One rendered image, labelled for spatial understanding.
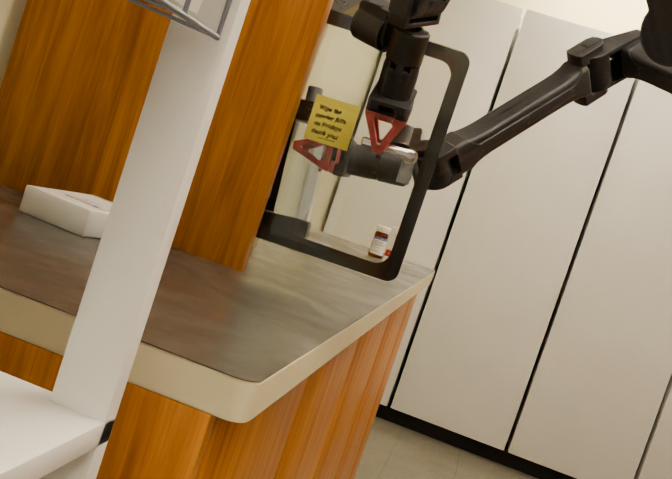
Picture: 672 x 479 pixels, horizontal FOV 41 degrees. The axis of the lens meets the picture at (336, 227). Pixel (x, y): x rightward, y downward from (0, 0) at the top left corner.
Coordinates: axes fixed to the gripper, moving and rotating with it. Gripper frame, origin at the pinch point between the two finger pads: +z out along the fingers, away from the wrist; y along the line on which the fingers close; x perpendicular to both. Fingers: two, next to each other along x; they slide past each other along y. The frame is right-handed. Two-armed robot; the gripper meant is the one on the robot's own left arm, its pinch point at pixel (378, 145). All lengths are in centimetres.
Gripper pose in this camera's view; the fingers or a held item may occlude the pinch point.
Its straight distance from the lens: 146.1
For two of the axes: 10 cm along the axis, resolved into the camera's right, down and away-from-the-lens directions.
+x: 9.5, 3.1, -0.8
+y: -2.1, 4.3, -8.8
